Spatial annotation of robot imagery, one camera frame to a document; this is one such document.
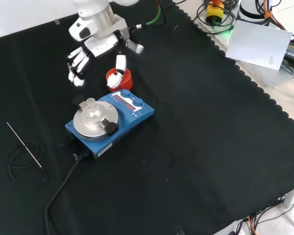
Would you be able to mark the red ribbed plastic cup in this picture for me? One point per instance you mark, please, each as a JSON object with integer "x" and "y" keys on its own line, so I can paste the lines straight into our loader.
{"x": 126, "y": 82}

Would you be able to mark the thin metal probe rod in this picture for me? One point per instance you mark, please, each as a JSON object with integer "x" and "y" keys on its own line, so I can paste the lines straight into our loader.
{"x": 24, "y": 145}

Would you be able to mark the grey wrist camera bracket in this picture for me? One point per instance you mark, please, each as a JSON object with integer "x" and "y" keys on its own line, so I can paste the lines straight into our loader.
{"x": 123, "y": 27}

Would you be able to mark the white table leg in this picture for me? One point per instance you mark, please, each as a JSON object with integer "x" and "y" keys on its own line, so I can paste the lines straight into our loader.
{"x": 292, "y": 195}

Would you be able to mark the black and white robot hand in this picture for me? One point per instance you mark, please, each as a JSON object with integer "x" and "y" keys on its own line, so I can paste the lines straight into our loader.
{"x": 100, "y": 45}

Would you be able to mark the pale paper board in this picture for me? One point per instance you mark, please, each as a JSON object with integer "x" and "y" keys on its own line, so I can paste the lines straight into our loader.
{"x": 257, "y": 44}

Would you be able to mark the grey tape piece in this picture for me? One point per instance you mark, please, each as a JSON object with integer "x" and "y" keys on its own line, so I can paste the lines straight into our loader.
{"x": 57, "y": 22}

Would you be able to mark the clear round-bottom glass flask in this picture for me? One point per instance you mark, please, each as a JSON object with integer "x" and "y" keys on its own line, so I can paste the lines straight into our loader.
{"x": 91, "y": 109}

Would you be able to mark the heater with blue base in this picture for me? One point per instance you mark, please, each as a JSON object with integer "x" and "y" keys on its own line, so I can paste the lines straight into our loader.
{"x": 127, "y": 115}

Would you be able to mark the black bench cloth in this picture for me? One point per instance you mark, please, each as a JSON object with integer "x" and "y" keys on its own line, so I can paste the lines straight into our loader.
{"x": 186, "y": 134}

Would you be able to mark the yellow stop button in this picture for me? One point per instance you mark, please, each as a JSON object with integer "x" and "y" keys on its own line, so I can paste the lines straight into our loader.
{"x": 215, "y": 12}

